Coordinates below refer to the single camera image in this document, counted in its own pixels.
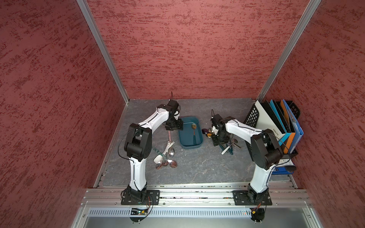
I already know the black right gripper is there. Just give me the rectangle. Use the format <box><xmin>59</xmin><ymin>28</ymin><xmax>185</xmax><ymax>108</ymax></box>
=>
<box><xmin>211</xmin><ymin>129</ymin><xmax>230</xmax><ymax>146</ymax></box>

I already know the gold spoon green handle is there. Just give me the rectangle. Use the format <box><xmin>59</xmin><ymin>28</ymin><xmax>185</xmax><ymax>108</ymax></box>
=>
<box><xmin>192</xmin><ymin>123</ymin><xmax>197</xmax><ymax>146</ymax></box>

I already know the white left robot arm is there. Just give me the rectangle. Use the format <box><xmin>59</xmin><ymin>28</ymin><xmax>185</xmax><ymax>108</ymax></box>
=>
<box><xmin>124</xmin><ymin>99</ymin><xmax>183</xmax><ymax>201</ymax></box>

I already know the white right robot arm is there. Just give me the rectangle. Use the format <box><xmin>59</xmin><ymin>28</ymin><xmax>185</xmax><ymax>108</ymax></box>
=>
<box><xmin>211</xmin><ymin>114</ymin><xmax>284</xmax><ymax>205</ymax></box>

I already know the purple metal spoon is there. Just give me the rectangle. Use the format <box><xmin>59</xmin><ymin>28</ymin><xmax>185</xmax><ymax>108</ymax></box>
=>
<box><xmin>202</xmin><ymin>128</ymin><xmax>212</xmax><ymax>135</ymax></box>

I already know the teal plastic storage box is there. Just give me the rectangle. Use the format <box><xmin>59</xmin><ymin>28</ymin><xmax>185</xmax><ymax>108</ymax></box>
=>
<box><xmin>179</xmin><ymin>116</ymin><xmax>203</xmax><ymax>150</ymax></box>

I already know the blue box under rack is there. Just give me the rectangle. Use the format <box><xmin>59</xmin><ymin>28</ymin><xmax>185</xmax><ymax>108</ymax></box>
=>
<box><xmin>272</xmin><ymin>165</ymin><xmax>297</xmax><ymax>175</ymax></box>

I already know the black mesh file rack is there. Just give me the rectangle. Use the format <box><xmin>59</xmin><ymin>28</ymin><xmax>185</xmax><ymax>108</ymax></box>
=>
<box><xmin>244</xmin><ymin>101</ymin><xmax>298</xmax><ymax>173</ymax></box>

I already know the white folder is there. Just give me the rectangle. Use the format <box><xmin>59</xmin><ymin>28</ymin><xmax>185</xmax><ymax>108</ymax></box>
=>
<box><xmin>255</xmin><ymin>101</ymin><xmax>284</xmax><ymax>137</ymax></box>

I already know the teal folder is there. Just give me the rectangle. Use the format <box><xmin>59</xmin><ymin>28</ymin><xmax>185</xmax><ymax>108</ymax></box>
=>
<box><xmin>269</xmin><ymin>100</ymin><xmax>288</xmax><ymax>143</ymax></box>

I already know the orange folder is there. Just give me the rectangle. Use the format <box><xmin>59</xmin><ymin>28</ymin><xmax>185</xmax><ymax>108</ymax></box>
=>
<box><xmin>280</xmin><ymin>100</ymin><xmax>296</xmax><ymax>154</ymax></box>

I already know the blue binder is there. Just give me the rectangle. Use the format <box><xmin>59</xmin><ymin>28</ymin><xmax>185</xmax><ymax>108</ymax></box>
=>
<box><xmin>282</xmin><ymin>100</ymin><xmax>304</xmax><ymax>154</ymax></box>

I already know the gold spoon white handle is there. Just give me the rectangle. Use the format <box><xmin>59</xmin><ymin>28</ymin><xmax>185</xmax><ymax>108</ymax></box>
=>
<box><xmin>220</xmin><ymin>144</ymin><xmax>233</xmax><ymax>155</ymax></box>

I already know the green patterned spoon handle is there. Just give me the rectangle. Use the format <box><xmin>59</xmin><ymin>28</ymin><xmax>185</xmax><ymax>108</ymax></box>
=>
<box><xmin>153</xmin><ymin>147</ymin><xmax>164</xmax><ymax>157</ymax></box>

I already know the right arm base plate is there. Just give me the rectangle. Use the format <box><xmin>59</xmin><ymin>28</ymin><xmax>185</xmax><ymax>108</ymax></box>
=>
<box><xmin>232</xmin><ymin>189</ymin><xmax>273</xmax><ymax>207</ymax></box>

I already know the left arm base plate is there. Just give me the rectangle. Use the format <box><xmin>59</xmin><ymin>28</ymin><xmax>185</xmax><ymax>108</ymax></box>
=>
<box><xmin>121</xmin><ymin>189</ymin><xmax>160</xmax><ymax>206</ymax></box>

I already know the aluminium front rail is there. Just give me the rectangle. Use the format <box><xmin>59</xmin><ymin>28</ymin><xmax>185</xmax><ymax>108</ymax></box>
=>
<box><xmin>81</xmin><ymin>185</ymin><xmax>314</xmax><ymax>208</ymax></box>

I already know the left aluminium corner post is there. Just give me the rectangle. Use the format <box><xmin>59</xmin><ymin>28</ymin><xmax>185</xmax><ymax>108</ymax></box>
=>
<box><xmin>77</xmin><ymin>0</ymin><xmax>130</xmax><ymax>105</ymax></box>

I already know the aluminium corner post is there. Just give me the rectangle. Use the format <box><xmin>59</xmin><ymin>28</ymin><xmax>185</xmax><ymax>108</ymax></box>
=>
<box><xmin>77</xmin><ymin>0</ymin><xmax>130</xmax><ymax>105</ymax></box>
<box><xmin>256</xmin><ymin>0</ymin><xmax>321</xmax><ymax>102</ymax></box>

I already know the right aluminium corner post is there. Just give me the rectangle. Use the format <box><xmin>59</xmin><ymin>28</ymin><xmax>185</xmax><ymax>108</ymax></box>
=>
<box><xmin>256</xmin><ymin>0</ymin><xmax>321</xmax><ymax>102</ymax></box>

